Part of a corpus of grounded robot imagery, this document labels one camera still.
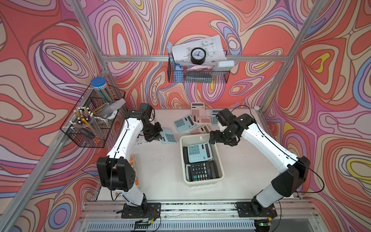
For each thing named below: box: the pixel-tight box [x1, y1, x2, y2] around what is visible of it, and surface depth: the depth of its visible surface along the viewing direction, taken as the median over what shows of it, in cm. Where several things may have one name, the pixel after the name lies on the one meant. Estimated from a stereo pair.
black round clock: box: [190, 47, 207, 66], surface depth 80 cm
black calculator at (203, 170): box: [190, 160, 219, 182], surface depth 82 cm
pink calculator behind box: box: [189, 124, 211, 135], surface depth 106 cm
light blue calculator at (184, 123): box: [173, 114, 196, 134], surface depth 110 cm
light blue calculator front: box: [185, 163, 192, 182], surface depth 83 cm
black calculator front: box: [182, 146, 191, 165], surface depth 90 cm
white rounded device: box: [215, 60, 235, 72], surface depth 72 cm
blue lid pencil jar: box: [90, 76, 115, 104], surface depth 74 cm
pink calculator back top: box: [190, 102, 206, 117], surface depth 121 cm
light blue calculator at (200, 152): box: [187, 141, 213, 163], surface depth 90 cm
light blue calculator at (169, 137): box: [159, 129, 178, 145], surface depth 87 cm
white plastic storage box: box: [179, 133, 225, 186], surface depth 84 cm
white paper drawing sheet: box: [171, 34, 228, 66], surface depth 84 cm
